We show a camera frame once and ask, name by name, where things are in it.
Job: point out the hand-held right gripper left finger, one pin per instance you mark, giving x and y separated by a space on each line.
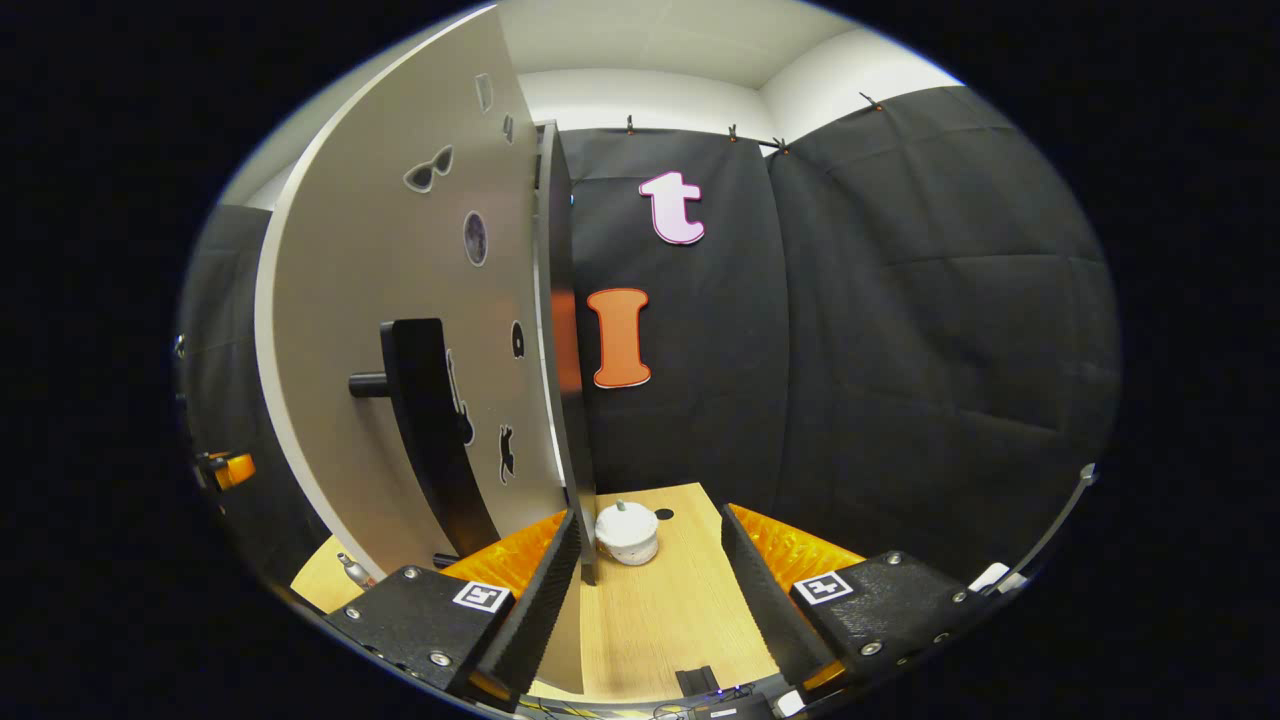
535 610

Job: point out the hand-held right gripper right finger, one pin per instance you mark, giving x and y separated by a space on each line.
765 610

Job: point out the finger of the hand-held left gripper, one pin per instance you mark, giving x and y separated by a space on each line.
232 470

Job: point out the silver bottle with printed label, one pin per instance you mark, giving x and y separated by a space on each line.
353 572

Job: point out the beige cabinet door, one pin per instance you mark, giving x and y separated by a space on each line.
360 250

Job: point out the grey cabinet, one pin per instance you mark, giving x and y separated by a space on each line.
560 300

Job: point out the black electronic device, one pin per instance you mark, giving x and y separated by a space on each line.
715 695

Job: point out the small white lidded jar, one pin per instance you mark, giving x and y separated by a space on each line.
627 538

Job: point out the black backdrop cloth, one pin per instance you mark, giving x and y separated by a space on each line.
900 350

